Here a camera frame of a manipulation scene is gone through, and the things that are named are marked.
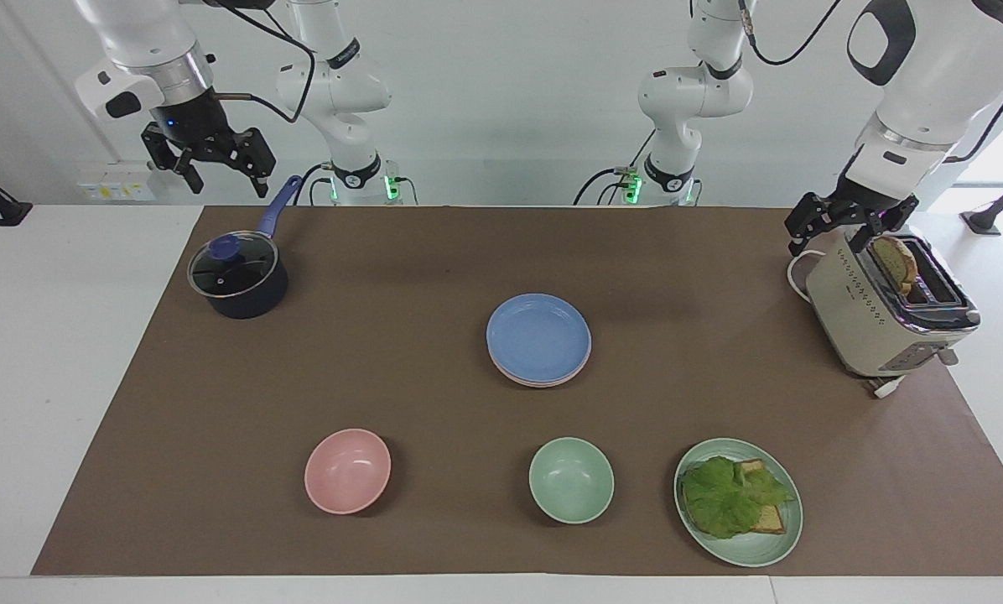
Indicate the glass lid with blue knob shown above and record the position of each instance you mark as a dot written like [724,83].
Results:
[233,267]

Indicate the green bowl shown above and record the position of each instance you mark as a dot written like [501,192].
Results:
[571,480]

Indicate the toast slice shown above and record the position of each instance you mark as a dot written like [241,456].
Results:
[771,518]
[896,262]

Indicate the pink plate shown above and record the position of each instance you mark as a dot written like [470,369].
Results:
[543,382]

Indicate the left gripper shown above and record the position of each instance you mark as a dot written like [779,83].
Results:
[883,210]

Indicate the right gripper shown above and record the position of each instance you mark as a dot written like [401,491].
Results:
[189,126]

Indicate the white wall socket strip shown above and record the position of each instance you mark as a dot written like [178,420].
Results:
[116,186]

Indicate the beige toaster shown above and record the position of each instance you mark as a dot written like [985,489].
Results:
[875,323]

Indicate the green plate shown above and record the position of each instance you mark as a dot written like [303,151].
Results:
[770,545]

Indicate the dark blue saucepan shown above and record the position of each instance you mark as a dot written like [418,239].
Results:
[254,298]

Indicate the blue plate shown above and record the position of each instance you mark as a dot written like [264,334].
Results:
[538,335]

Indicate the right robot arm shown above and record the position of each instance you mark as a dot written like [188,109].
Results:
[145,33]

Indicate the green lettuce leaf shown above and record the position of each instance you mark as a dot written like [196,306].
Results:
[728,495]

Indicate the pink bowl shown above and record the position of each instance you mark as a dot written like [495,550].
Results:
[347,471]

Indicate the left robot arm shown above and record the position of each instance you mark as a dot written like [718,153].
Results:
[938,67]

